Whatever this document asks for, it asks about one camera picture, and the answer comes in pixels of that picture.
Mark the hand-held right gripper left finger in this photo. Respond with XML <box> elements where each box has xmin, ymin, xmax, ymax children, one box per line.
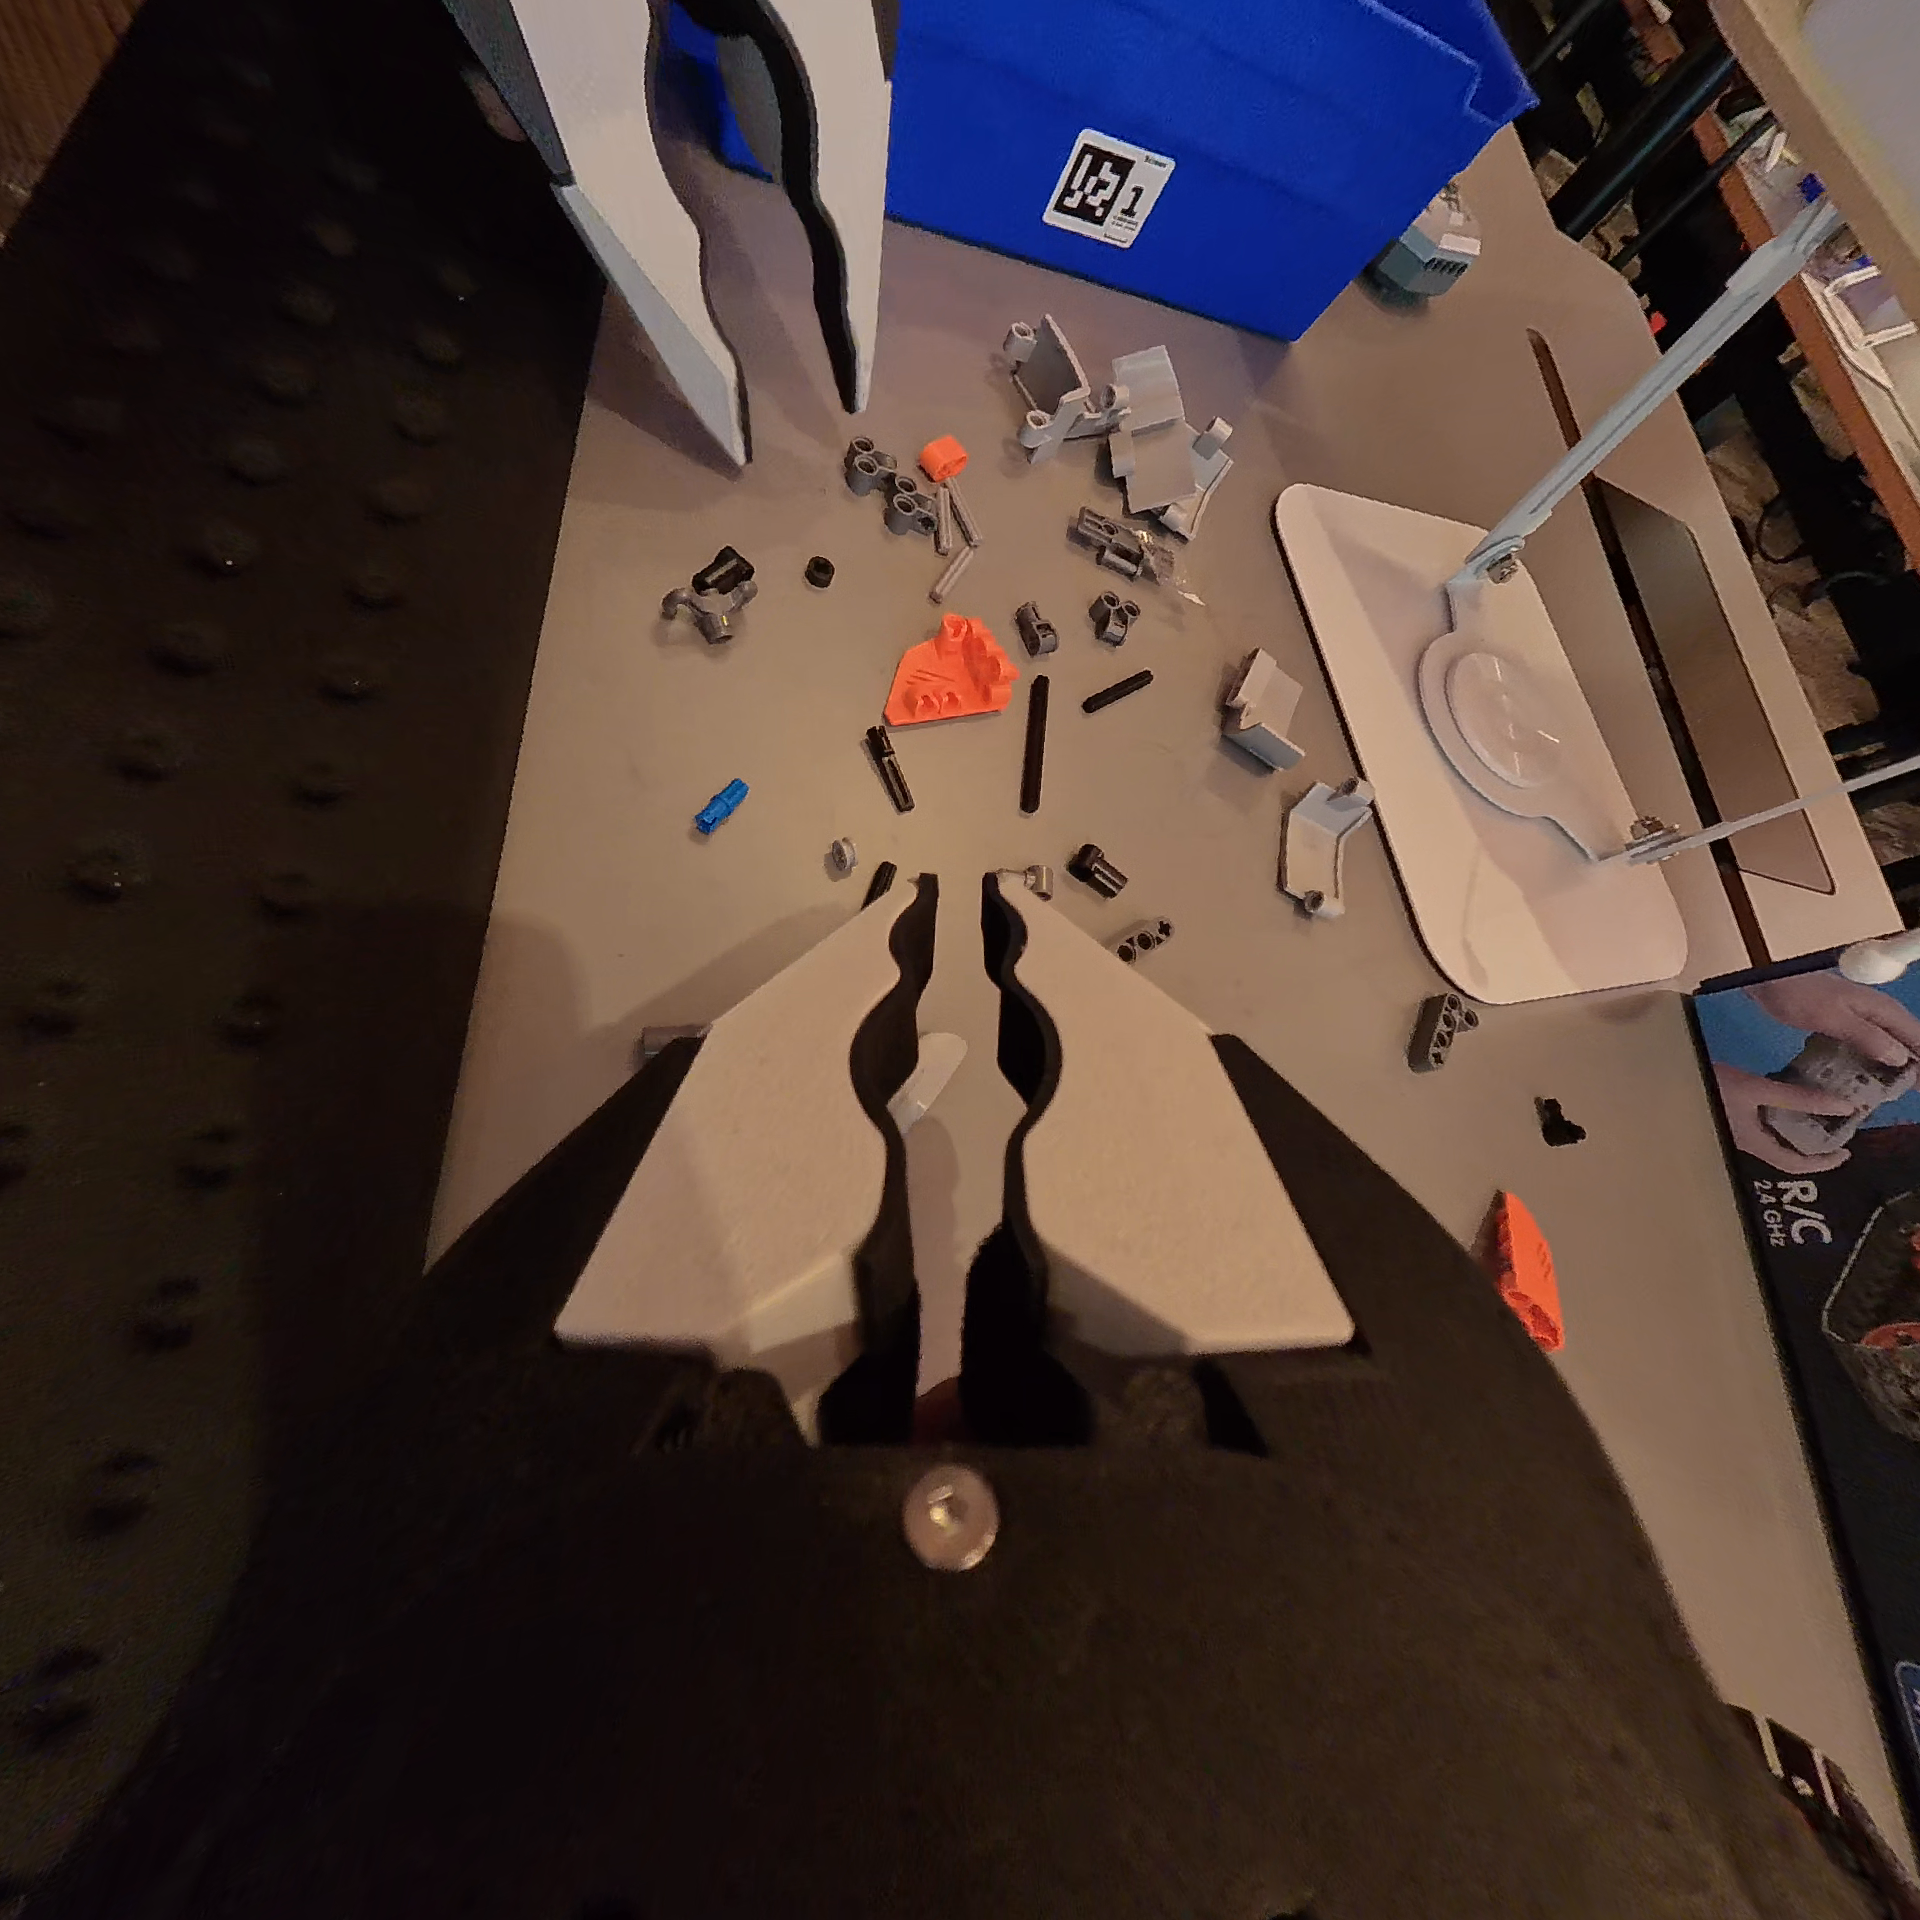
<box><xmin>561</xmin><ymin>877</ymin><xmax>944</xmax><ymax>1417</ymax></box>

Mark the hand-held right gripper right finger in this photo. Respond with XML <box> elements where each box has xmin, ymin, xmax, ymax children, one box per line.
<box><xmin>977</xmin><ymin>877</ymin><xmax>1353</xmax><ymax>1417</ymax></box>

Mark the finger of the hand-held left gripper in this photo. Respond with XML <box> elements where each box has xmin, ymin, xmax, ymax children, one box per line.
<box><xmin>450</xmin><ymin>0</ymin><xmax>753</xmax><ymax>471</ymax></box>
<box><xmin>677</xmin><ymin>0</ymin><xmax>897</xmax><ymax>416</ymax></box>

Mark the blue plastic bin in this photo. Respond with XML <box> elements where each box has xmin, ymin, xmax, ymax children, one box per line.
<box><xmin>668</xmin><ymin>0</ymin><xmax>1538</xmax><ymax>341</ymax></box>

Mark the orange triangular panel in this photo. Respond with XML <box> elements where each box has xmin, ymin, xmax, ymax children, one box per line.
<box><xmin>1492</xmin><ymin>1191</ymin><xmax>1571</xmax><ymax>1349</ymax></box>
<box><xmin>881</xmin><ymin>622</ymin><xmax>1018</xmax><ymax>732</ymax></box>

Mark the white book stand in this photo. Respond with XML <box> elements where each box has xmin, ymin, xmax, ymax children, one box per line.
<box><xmin>1276</xmin><ymin>181</ymin><xmax>1920</xmax><ymax>1008</ymax></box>

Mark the small grey blue device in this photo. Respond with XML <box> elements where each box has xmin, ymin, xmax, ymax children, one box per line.
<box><xmin>1377</xmin><ymin>186</ymin><xmax>1483</xmax><ymax>297</ymax></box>

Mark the robot kit box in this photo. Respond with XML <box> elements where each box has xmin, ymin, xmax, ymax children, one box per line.
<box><xmin>1690</xmin><ymin>960</ymin><xmax>1920</xmax><ymax>1695</ymax></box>

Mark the light grey bracket piece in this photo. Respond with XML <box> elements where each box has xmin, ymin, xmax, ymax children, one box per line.
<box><xmin>1282</xmin><ymin>777</ymin><xmax>1373</xmax><ymax>917</ymax></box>
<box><xmin>1219</xmin><ymin>649</ymin><xmax>1312</xmax><ymax>773</ymax></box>

